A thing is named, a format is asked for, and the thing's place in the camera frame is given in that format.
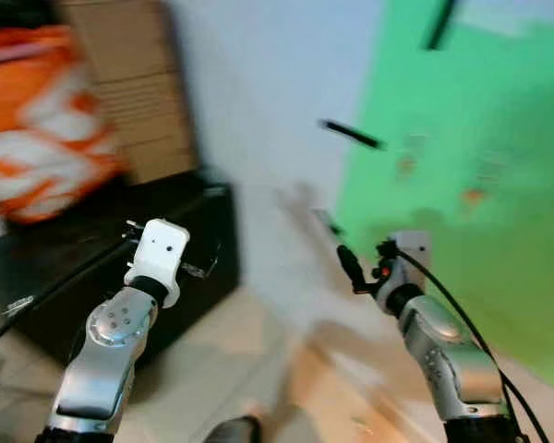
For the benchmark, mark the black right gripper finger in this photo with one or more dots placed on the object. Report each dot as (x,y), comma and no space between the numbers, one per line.
(351,268)

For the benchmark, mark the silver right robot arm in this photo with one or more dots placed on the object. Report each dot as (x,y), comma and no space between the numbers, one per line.
(448,355)

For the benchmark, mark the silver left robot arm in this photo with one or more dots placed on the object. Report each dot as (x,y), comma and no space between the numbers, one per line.
(106,355)

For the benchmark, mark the small hook with orange tag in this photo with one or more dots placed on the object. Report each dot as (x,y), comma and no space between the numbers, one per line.
(482,180)

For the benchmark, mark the dark robot foot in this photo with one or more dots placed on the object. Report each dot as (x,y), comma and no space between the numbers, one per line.
(233,430)

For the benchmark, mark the black bar on panel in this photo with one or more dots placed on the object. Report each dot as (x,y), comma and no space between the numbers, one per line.
(440,23)

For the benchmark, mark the black cabinet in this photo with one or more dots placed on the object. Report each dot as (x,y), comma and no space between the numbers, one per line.
(83,249)

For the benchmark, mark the brown cardboard box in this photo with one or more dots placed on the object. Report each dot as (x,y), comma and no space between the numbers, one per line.
(138,83)

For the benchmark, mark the orange and white bag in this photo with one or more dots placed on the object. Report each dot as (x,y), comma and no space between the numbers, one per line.
(37,120)

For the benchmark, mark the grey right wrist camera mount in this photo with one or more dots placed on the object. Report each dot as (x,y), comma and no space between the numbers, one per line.
(414,251)

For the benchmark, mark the black wall peg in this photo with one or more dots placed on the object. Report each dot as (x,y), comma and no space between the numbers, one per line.
(351,134)

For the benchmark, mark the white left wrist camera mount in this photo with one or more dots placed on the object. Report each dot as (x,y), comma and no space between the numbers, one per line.
(160,251)

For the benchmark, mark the green wall panel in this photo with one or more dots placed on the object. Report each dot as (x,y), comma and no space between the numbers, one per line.
(499,111)

